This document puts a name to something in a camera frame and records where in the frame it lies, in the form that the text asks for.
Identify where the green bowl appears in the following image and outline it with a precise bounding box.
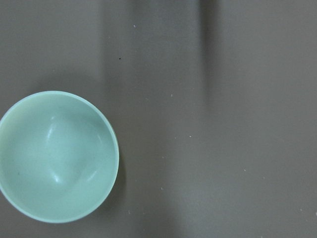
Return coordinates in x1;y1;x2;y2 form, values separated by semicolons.
0;91;119;224

